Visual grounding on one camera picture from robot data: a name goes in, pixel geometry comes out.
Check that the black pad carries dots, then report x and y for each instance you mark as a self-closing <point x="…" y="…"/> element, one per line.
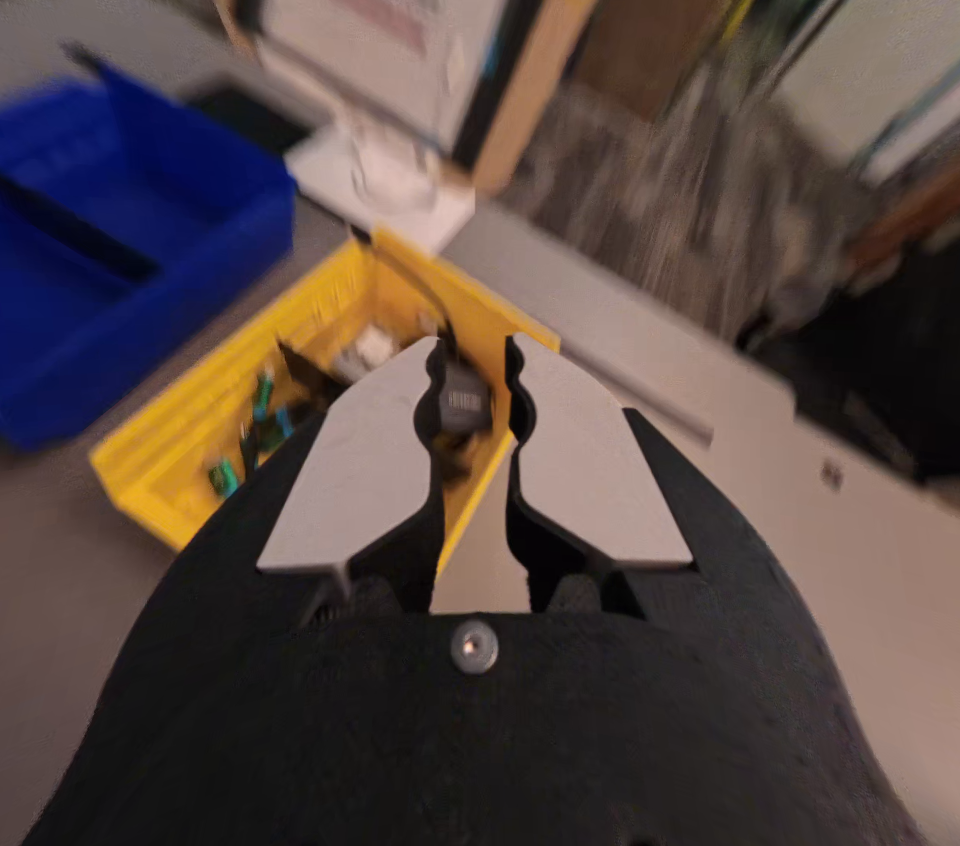
<point x="247" y="115"/>

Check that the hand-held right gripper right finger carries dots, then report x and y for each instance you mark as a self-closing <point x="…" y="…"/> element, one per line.
<point x="592" y="478"/>

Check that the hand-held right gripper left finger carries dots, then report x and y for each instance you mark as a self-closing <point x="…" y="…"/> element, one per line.
<point x="360" y="478"/>

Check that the black divider of blue bin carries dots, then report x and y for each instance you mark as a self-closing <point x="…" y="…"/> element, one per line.
<point x="75" y="227"/>

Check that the white stand base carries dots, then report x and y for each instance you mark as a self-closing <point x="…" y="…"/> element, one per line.
<point x="390" y="201"/>

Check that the blue plastic bin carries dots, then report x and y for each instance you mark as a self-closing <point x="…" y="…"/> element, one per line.
<point x="112" y="351"/>

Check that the yellow plastic bin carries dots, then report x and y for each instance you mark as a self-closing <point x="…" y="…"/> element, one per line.
<point x="187" y="441"/>

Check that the cardboard box with label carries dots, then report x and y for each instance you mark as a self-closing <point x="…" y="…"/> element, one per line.
<point x="559" y="51"/>

